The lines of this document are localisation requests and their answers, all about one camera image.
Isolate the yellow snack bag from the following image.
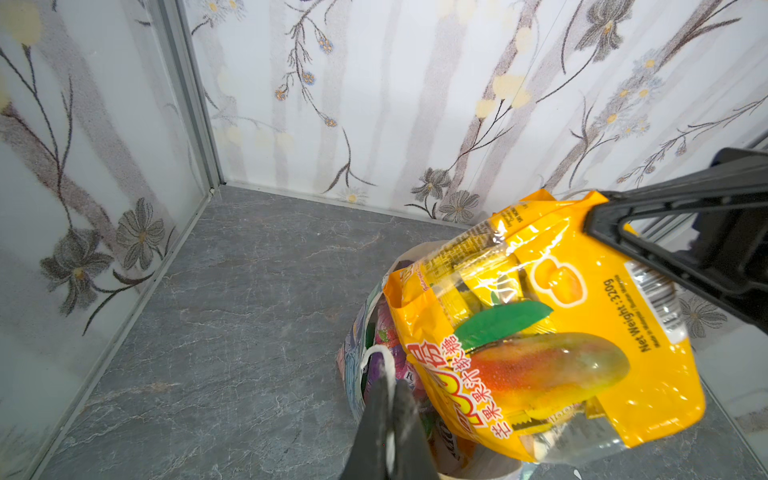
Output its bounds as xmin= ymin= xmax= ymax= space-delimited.
xmin=383 ymin=191 xmax=706 ymax=465

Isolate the purple snack packet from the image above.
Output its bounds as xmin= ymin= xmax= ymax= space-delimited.
xmin=363 ymin=303 xmax=431 ymax=414

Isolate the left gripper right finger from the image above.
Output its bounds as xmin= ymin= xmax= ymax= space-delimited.
xmin=392 ymin=380 xmax=440 ymax=480

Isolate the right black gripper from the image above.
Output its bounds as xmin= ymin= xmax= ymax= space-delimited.
xmin=584 ymin=148 xmax=767 ymax=332

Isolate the white paper bag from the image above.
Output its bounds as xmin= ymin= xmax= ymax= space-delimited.
xmin=335 ymin=239 xmax=541 ymax=480

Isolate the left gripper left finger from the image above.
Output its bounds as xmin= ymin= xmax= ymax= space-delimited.
xmin=340 ymin=378 xmax=393 ymax=480

